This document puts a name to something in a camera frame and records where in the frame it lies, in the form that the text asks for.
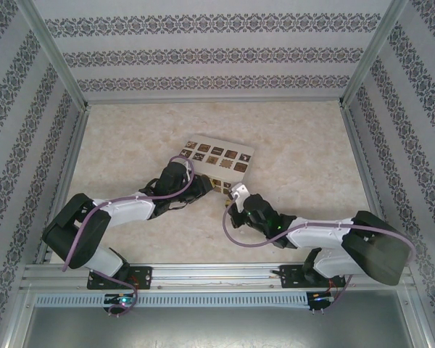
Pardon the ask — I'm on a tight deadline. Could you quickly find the white patterned tin box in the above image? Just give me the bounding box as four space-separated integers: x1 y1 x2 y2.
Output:
178 133 256 195

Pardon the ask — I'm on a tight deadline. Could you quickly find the controller board with led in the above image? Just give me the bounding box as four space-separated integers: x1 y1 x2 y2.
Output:
102 294 137 310
309 291 335 312

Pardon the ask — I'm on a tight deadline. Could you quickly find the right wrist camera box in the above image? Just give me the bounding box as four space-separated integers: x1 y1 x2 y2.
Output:
229 182 259 215

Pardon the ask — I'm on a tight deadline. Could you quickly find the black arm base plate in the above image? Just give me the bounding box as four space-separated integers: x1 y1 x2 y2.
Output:
86 265 154 291
277 264 347 290

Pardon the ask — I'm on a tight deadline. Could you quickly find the aluminium mounting rail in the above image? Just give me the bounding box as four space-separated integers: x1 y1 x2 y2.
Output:
20 262 415 291

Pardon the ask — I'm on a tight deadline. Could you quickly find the slotted grey cable duct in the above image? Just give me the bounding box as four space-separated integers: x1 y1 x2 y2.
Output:
33 292 310 310

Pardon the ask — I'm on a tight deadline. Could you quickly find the aluminium side rail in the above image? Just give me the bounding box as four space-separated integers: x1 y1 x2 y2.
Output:
35 104 91 266

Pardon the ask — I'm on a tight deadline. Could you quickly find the aluminium frame post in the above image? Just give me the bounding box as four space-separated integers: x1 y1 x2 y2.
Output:
338 0 411 108
15 0 91 112

